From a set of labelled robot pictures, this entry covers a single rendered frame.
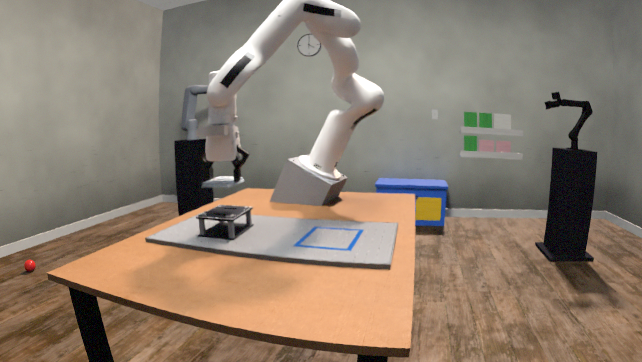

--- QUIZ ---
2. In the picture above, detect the blue tape outline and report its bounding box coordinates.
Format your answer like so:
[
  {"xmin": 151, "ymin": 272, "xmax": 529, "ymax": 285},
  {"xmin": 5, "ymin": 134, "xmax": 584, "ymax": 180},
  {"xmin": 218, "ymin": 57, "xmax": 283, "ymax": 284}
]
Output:
[{"xmin": 293, "ymin": 227, "xmax": 364, "ymax": 251}]

